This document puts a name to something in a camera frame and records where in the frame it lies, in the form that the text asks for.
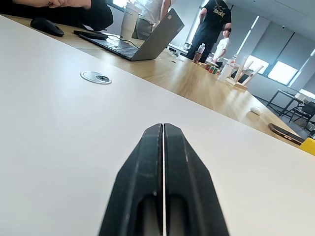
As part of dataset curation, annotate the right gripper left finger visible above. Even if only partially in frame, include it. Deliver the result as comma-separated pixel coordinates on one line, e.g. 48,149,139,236
98,123,163,236

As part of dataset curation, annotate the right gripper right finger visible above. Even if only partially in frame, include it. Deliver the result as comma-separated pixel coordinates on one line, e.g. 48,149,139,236
164,123,230,236

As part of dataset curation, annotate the brown cased smartphone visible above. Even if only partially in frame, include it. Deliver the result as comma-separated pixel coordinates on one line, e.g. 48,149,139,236
268,123,306,146

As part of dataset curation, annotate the white bottle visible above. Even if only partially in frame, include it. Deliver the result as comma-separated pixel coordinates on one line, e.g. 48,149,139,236
217,59,234,83

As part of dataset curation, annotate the wooden stool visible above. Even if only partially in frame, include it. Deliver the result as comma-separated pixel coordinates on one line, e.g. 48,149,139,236
225,59,264,89

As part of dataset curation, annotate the yellow object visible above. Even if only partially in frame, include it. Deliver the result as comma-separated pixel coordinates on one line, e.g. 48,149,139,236
299,137,315,156

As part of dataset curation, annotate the clear plastic bottle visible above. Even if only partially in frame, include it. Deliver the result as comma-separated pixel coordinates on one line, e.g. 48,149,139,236
193,43,206,63

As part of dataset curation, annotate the black chair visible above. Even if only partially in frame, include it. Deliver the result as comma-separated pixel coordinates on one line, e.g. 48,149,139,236
292,101,315,123

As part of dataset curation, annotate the person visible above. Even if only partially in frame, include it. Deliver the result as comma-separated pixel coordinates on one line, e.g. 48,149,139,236
212,29,231,67
131,0,172,41
0,0,114,31
186,0,233,63

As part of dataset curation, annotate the grey open laptop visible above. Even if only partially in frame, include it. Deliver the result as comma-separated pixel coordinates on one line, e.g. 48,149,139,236
79,7,185,61

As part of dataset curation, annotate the black smartphone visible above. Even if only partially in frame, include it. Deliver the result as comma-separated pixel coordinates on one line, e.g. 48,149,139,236
73,29,109,41

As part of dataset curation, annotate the black computer mouse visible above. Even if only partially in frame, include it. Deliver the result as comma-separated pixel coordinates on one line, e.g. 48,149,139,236
30,17,65,37

